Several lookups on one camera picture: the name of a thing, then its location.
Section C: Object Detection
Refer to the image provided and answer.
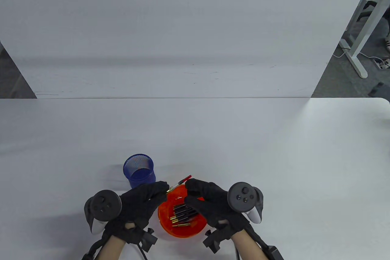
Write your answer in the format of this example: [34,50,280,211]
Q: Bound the person's left hand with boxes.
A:
[105,181,170,244]

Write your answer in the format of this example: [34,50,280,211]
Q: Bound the person's right hand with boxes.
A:
[184,178,253,237]

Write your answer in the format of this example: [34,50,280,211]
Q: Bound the pile of fountain pen components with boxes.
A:
[170,202,201,228]

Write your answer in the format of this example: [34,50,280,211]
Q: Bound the person's right forearm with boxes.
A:
[232,230,268,260]

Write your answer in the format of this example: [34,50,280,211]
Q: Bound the person's left forearm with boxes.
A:
[91,236,128,260]

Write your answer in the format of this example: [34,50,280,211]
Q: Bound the grey and white controller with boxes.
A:
[227,182,264,224]
[84,190,122,235]

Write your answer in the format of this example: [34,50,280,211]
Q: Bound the blue mesh pen holder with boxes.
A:
[123,154,156,189]

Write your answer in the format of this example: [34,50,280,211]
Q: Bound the orange plastic bowl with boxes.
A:
[158,184,207,238]

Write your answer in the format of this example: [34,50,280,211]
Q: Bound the white partition board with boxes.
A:
[0,0,378,99]

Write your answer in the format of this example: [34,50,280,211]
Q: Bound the black office chair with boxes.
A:
[355,0,378,23]

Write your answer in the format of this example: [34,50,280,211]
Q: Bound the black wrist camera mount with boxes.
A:
[203,228,232,253]
[134,227,158,253]

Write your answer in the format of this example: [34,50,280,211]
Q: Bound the black arm strap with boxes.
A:
[250,226,285,260]
[81,234,107,260]

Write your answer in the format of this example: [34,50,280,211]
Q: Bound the white desk frame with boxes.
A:
[340,0,390,78]

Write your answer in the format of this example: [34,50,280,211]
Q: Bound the white floor cable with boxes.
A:
[332,50,390,62]

